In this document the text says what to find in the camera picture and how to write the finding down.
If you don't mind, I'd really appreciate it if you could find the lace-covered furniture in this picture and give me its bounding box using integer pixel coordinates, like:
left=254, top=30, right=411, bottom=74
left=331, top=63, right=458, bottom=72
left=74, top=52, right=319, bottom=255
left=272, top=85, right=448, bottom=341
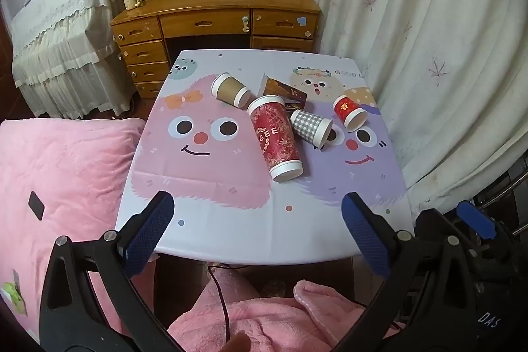
left=10, top=0, right=138, bottom=120

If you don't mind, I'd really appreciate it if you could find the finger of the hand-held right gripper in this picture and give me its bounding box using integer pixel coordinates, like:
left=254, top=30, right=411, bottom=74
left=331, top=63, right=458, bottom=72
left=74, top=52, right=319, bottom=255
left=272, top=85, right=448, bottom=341
left=414, top=208, right=459, bottom=239
left=457, top=201, right=514, bottom=249

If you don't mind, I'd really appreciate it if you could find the black phone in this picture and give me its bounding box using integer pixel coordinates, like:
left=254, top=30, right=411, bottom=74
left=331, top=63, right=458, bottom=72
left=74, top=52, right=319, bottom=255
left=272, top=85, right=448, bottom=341
left=28, top=191, right=46, bottom=221

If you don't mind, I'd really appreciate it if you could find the dark patterned paper cup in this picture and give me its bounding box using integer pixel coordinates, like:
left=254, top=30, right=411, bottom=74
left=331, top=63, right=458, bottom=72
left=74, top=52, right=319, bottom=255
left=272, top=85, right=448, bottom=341
left=258, top=74, right=308, bottom=111

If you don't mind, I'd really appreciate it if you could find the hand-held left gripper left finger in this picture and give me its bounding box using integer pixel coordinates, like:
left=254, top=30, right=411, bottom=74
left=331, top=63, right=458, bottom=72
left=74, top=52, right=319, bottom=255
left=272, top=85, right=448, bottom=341
left=39, top=191, right=184, bottom=352

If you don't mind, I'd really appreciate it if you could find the pink fleece blanket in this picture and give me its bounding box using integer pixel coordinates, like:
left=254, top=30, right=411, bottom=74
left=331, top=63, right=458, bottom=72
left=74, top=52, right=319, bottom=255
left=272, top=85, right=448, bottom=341
left=0, top=117, right=146, bottom=336

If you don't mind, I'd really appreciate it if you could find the cartoon printed tablecloth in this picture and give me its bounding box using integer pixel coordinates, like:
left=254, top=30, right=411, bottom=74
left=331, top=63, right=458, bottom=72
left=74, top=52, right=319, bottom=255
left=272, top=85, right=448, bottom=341
left=115, top=49, right=415, bottom=266

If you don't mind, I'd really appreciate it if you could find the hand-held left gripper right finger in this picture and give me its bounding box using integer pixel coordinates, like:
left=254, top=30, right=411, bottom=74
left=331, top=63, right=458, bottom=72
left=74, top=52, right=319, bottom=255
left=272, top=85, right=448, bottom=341
left=330, top=192, right=477, bottom=352

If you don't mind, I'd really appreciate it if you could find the white floral curtain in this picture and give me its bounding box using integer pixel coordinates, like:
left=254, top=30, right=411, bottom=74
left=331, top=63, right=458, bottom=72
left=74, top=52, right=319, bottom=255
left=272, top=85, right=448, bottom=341
left=307, top=0, right=528, bottom=214

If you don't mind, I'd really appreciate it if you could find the green paper scrap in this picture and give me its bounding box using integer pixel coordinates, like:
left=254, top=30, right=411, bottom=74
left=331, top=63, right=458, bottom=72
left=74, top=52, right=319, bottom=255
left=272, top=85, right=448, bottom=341
left=2, top=282, right=26, bottom=315

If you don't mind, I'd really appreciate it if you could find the pink fleece robe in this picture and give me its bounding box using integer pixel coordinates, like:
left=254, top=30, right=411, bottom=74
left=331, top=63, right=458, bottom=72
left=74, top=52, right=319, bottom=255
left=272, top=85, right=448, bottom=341
left=167, top=280, right=407, bottom=352

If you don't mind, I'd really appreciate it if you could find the grey checkered paper cup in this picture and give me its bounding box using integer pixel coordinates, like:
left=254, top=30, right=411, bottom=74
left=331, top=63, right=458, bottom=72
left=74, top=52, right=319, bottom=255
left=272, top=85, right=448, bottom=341
left=290, top=110, right=333, bottom=149

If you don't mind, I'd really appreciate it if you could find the wooden desk with hutch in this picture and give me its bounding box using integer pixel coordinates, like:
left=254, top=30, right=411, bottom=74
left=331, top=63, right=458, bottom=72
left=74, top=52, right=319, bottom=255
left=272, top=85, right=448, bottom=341
left=110, top=0, right=322, bottom=99

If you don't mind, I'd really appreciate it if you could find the small red paper cup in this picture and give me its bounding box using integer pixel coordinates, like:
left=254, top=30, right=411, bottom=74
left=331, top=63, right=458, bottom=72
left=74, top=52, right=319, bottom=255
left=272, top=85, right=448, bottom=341
left=332, top=95, right=367, bottom=132

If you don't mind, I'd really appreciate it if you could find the metal chair frame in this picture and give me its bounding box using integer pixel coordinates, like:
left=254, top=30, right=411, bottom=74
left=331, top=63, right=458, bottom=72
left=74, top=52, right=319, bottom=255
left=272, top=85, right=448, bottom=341
left=474, top=164, right=528, bottom=212

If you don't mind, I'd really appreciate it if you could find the black cable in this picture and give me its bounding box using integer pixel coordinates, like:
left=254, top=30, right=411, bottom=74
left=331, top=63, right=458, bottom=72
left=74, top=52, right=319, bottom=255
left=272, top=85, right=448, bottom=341
left=205, top=262, right=248, bottom=341

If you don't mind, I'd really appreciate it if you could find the tall red paper cup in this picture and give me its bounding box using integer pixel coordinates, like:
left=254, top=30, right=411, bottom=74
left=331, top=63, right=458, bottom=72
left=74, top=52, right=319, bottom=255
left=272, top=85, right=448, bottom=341
left=247, top=95, right=304, bottom=183

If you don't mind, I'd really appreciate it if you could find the brown kraft paper cup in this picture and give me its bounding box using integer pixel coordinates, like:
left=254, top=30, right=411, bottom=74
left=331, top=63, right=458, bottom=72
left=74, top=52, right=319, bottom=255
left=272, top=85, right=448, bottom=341
left=211, top=72, right=252, bottom=108

